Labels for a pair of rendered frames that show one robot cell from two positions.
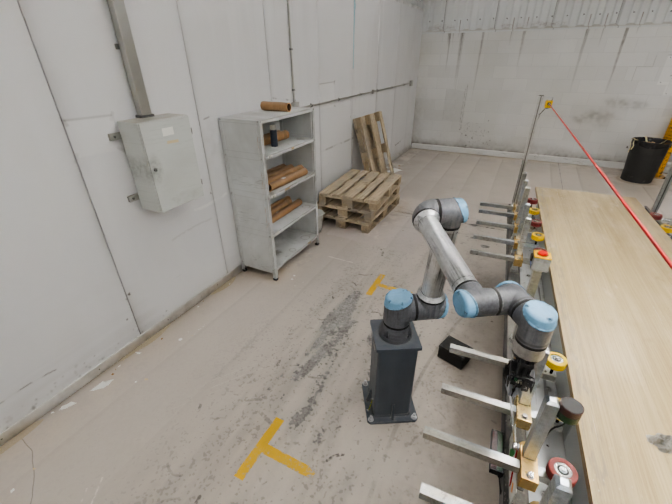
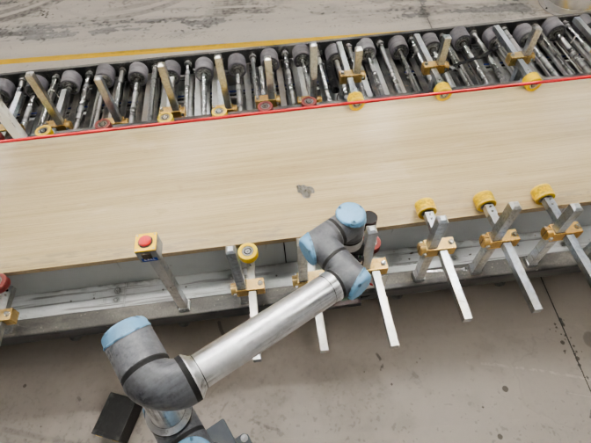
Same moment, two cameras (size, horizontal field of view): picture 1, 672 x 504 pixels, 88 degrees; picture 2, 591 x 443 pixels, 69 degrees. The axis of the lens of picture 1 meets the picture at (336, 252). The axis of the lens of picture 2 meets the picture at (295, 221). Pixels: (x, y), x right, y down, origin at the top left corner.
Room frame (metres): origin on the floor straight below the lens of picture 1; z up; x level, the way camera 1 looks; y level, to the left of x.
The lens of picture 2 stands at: (1.29, -0.02, 2.39)
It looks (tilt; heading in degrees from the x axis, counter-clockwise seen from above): 55 degrees down; 242
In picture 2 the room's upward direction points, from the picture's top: 4 degrees counter-clockwise
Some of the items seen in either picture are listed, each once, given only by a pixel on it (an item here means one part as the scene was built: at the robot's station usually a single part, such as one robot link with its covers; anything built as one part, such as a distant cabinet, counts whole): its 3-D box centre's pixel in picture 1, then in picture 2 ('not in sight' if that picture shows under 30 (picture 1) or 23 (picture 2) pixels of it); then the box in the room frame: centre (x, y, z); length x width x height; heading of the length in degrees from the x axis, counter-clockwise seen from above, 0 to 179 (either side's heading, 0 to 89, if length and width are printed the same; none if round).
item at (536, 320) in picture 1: (535, 324); (349, 223); (0.80, -0.59, 1.30); 0.10 x 0.09 x 0.12; 6
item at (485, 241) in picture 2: not in sight; (499, 239); (0.19, -0.41, 0.95); 0.14 x 0.06 x 0.05; 156
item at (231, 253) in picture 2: not in sight; (239, 279); (1.13, -0.83, 0.88); 0.04 x 0.04 x 0.48; 66
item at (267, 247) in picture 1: (277, 192); not in sight; (3.48, 0.61, 0.78); 0.90 x 0.45 x 1.55; 153
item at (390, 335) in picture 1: (395, 326); not in sight; (1.54, -0.34, 0.65); 0.19 x 0.19 x 0.10
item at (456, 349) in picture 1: (499, 361); (253, 306); (1.13, -0.73, 0.80); 0.44 x 0.03 x 0.04; 66
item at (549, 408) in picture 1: (531, 449); (365, 262); (0.67, -0.62, 0.90); 0.04 x 0.04 x 0.48; 66
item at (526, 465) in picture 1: (528, 465); (369, 266); (0.65, -0.62, 0.85); 0.14 x 0.06 x 0.05; 156
